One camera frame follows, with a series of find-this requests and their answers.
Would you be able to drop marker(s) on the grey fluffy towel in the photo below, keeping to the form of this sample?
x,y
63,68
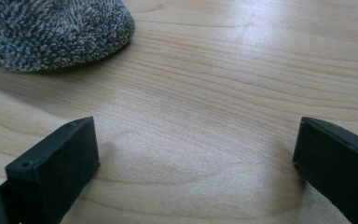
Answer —
x,y
49,31

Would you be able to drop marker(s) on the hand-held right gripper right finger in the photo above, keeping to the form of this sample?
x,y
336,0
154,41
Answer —
x,y
338,161

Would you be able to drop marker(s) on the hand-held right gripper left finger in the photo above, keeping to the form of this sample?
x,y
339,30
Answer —
x,y
56,168

